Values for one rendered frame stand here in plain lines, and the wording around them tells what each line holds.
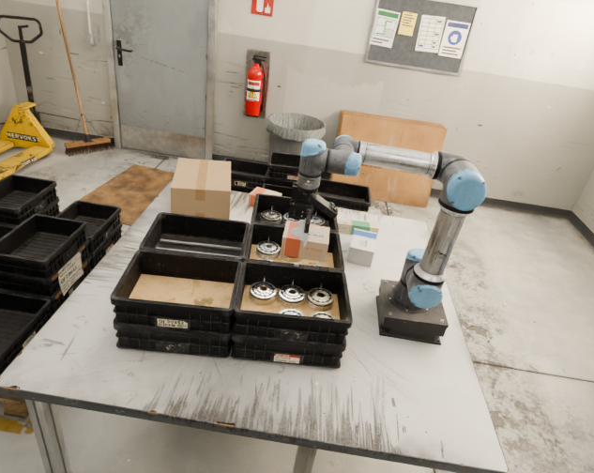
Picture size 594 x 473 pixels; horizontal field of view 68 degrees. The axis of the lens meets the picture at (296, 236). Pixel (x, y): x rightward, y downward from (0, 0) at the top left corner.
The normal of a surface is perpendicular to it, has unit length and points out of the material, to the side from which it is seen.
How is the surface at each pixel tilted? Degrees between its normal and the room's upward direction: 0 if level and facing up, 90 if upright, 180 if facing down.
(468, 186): 83
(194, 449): 0
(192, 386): 0
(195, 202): 90
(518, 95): 90
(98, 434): 0
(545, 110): 90
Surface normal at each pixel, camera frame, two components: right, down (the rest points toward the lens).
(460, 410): 0.13, -0.85
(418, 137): -0.08, 0.36
